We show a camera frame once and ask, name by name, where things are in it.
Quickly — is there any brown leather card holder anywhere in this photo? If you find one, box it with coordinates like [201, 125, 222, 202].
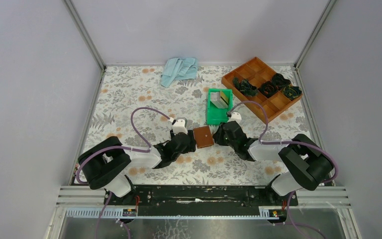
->
[193, 125, 214, 149]

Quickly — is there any silver credit card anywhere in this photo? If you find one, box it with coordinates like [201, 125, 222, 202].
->
[210, 92, 228, 109]

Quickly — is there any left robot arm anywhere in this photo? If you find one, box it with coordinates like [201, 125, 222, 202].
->
[76, 130, 196, 205]

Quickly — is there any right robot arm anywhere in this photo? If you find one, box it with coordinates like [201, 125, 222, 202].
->
[213, 121, 337, 205]

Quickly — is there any green plastic basket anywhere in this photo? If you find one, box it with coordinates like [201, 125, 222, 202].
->
[205, 88, 233, 125]

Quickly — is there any dark rolled sock left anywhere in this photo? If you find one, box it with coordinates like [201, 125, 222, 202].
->
[232, 77, 258, 97]

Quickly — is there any dark rolled sock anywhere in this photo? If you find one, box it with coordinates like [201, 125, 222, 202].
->
[232, 77, 258, 97]
[271, 73, 291, 91]
[282, 85, 302, 101]
[258, 81, 278, 98]

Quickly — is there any floral table mat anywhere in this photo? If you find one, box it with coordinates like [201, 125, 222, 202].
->
[74, 64, 325, 187]

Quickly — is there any orange compartment tray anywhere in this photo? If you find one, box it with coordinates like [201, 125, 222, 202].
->
[221, 57, 303, 122]

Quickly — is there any dark rolled sock middle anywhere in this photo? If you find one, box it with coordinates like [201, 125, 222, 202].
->
[258, 81, 278, 98]

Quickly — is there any dark rolled sock top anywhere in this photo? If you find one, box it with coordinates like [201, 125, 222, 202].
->
[271, 73, 291, 91]

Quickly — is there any light blue cloth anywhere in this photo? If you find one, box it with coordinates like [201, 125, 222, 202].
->
[161, 57, 198, 88]

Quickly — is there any dark rolled sock right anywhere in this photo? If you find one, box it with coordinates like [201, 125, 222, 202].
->
[282, 85, 302, 101]

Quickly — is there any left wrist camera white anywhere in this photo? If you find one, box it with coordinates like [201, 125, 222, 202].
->
[170, 118, 188, 135]

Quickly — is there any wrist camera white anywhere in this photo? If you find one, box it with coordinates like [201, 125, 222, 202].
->
[170, 118, 188, 135]
[227, 112, 242, 124]

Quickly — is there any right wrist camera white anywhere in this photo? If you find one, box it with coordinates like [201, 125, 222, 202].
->
[227, 112, 242, 124]

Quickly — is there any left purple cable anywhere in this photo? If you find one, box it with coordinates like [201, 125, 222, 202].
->
[75, 107, 175, 185]

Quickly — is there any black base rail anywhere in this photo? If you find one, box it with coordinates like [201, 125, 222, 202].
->
[104, 185, 298, 217]

